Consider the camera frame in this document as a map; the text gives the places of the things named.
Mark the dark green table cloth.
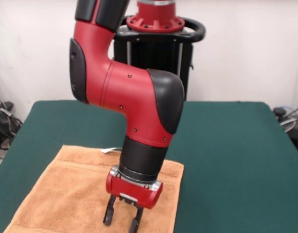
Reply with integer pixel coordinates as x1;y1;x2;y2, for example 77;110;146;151
0;100;298;233

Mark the grey round base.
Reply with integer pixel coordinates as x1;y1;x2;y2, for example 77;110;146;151
280;116;297;133

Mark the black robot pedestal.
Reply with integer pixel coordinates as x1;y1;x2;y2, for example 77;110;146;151
112;16;207;101

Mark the black floor cable tangle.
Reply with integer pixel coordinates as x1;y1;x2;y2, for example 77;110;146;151
0;77;23;151

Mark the tan terry towel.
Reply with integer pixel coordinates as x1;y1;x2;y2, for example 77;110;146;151
2;145;185;233

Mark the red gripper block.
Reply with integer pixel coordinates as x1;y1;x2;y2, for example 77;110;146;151
103;166;163;233

